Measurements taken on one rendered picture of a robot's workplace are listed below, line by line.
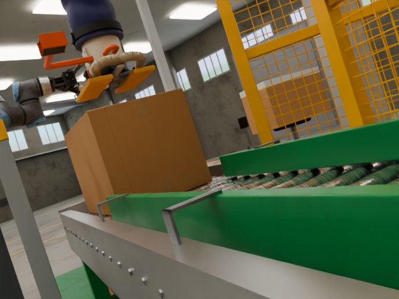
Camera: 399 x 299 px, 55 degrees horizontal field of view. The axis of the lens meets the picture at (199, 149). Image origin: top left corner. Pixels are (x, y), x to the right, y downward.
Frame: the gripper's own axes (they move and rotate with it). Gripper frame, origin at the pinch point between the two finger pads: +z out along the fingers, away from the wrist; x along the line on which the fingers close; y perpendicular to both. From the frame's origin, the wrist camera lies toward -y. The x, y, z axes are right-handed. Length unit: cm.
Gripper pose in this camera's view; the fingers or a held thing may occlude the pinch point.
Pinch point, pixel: (89, 78)
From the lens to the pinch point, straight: 206.3
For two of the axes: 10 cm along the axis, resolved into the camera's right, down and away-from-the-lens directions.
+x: -3.1, -9.5, -0.2
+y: 4.3, -1.2, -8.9
